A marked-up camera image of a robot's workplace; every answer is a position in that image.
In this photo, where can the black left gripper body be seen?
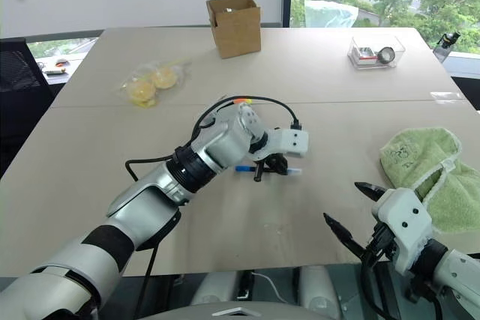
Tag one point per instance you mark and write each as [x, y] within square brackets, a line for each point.
[275, 160]

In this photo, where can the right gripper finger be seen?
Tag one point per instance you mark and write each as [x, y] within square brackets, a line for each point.
[369, 189]
[341, 232]

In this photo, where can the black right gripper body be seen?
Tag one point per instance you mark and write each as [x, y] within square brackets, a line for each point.
[380, 247]

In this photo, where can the blue and white pen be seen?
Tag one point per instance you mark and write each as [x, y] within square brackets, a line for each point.
[243, 169]

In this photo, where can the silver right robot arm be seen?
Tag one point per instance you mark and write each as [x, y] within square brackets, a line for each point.
[455, 279]

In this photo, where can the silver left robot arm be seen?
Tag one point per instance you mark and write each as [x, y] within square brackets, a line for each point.
[221, 144]

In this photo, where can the green terry towel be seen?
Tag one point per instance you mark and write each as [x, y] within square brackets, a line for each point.
[416, 155]

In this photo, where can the grey robot torso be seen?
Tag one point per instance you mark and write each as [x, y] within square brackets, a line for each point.
[240, 297]

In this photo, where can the yellow round fruit piece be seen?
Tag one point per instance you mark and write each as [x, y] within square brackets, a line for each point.
[140, 90]
[164, 77]

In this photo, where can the red and white small box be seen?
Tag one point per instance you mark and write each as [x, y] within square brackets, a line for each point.
[365, 54]

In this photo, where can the black round strainer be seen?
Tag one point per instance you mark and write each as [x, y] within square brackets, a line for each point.
[385, 54]

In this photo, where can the clear plastic container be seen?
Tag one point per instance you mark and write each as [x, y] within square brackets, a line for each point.
[375, 52]

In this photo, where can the brown cardboard box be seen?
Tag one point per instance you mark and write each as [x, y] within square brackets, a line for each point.
[238, 27]

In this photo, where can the clear plastic bag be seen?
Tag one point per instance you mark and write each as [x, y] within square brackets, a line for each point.
[150, 80]

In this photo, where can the translucent plastic sheet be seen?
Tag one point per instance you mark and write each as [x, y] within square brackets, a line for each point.
[330, 12]

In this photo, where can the dark water bottle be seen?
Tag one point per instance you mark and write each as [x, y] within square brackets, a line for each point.
[446, 44]

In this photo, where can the small items on side desk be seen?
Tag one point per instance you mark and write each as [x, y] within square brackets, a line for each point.
[56, 66]

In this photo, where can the black mesh office chair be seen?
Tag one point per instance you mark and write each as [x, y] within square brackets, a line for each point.
[22, 84]

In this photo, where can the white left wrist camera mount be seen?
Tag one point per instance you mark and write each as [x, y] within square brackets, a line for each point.
[294, 143]

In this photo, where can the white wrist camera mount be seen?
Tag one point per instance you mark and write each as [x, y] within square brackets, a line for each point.
[294, 143]
[403, 219]

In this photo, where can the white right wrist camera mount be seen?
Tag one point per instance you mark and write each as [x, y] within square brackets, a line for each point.
[403, 219]

